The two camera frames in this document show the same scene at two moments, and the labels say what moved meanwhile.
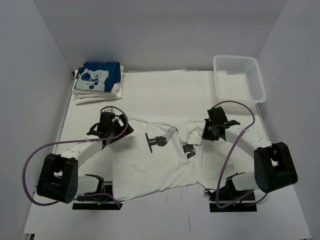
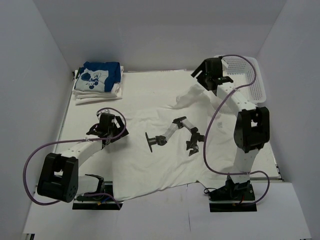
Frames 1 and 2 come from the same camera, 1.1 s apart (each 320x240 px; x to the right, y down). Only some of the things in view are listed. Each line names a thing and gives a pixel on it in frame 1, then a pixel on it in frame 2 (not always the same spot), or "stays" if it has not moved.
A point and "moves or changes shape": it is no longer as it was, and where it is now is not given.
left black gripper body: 114,131 stays
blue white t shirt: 96,76 stays
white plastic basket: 238,78 stays
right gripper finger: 208,132 to 202,67
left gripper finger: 124,128 stays
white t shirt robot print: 155,157 moves or changes shape
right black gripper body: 216,137 to 202,78
